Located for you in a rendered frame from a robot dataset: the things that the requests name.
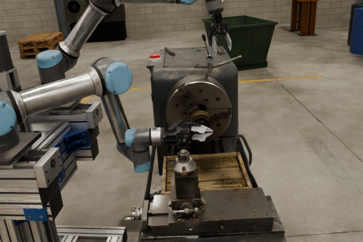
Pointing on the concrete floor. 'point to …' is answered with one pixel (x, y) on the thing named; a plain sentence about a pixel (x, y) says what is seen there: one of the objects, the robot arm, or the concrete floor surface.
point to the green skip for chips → (246, 40)
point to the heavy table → (303, 13)
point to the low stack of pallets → (39, 44)
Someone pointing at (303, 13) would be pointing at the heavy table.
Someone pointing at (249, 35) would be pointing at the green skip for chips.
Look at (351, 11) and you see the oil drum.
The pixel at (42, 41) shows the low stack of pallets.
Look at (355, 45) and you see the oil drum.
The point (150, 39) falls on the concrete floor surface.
